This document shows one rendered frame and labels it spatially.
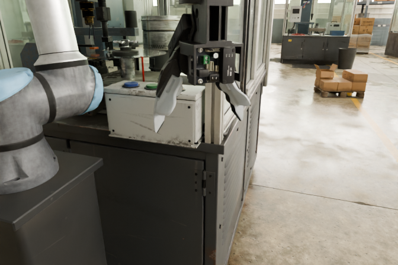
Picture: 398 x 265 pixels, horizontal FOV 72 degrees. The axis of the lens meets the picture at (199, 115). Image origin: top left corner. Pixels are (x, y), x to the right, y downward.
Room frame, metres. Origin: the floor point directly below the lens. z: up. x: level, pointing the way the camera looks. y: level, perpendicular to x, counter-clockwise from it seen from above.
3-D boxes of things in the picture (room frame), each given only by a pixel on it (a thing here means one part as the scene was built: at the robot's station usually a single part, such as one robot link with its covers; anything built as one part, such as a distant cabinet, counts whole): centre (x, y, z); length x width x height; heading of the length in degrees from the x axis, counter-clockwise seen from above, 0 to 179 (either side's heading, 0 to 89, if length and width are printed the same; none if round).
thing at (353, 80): (4.11, -2.14, 0.18); 0.60 x 0.40 x 0.36; 86
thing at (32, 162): (0.54, 0.40, 0.80); 0.15 x 0.15 x 0.10
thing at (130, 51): (1.16, 0.30, 0.96); 0.11 x 0.11 x 0.03
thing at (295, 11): (7.36, -2.39, 1.08); 0.34 x 0.15 x 0.71; 72
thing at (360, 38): (10.25, -5.70, 0.59); 1.26 x 0.86 x 1.18; 152
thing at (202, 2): (0.40, -0.01, 1.05); 0.09 x 0.08 x 0.12; 21
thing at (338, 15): (7.83, -3.13, 1.01); 1.66 x 1.38 x 2.03; 72
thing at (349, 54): (6.55, -3.48, 0.24); 0.39 x 0.39 x 0.47
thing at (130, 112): (0.77, 0.12, 0.82); 0.28 x 0.11 x 0.15; 72
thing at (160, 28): (1.95, 0.24, 0.93); 0.31 x 0.31 x 0.36
